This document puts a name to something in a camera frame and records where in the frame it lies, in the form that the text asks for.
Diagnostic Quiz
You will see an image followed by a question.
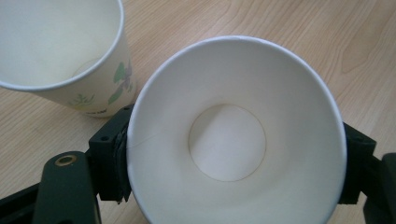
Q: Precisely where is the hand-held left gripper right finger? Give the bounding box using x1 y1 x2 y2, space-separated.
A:
337 121 377 206

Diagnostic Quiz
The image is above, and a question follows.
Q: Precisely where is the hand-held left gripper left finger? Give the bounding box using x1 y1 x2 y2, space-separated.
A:
88 104 135 205

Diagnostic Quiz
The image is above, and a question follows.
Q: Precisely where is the white paper cup green print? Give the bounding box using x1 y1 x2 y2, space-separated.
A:
0 0 138 119
125 35 348 224

